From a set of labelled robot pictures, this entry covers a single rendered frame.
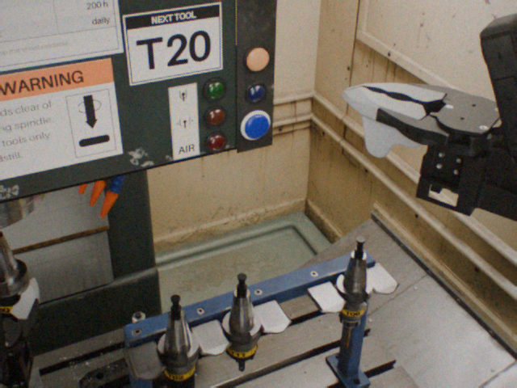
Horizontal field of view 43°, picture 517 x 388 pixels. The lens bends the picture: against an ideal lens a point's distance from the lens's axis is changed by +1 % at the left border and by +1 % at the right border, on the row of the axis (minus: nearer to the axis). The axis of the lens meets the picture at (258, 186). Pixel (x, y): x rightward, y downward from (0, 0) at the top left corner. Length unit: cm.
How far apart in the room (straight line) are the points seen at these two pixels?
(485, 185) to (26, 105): 42
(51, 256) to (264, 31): 100
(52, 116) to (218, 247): 159
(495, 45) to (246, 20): 25
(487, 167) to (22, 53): 42
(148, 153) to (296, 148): 151
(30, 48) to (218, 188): 154
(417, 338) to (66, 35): 128
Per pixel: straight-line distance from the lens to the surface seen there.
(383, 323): 174
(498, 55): 56
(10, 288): 99
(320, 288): 117
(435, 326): 171
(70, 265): 160
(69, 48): 63
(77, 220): 152
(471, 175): 59
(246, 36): 68
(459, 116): 59
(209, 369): 145
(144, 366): 105
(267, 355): 147
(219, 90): 68
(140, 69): 65
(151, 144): 69
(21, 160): 67
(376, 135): 62
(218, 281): 210
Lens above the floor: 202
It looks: 35 degrees down
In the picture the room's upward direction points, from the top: 1 degrees clockwise
